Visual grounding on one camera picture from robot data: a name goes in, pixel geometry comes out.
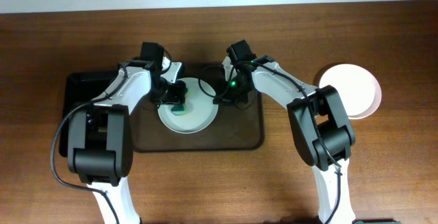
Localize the green yellow sponge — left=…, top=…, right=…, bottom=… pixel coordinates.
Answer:
left=170, top=103, right=187, bottom=116

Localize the pale blue plate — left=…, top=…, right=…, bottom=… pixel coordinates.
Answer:
left=158, top=77, right=218, bottom=134

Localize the white plate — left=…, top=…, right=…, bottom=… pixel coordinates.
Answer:
left=318, top=64, right=383, bottom=120

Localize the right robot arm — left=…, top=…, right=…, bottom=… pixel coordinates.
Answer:
left=222, top=55, right=356, bottom=223

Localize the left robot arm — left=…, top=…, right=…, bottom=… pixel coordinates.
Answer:
left=67, top=62, right=183, bottom=223

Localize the brown serving tray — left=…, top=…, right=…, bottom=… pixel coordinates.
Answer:
left=131, top=61, right=265, bottom=153

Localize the black plastic tray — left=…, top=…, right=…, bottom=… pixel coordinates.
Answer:
left=58, top=70, right=118, bottom=158

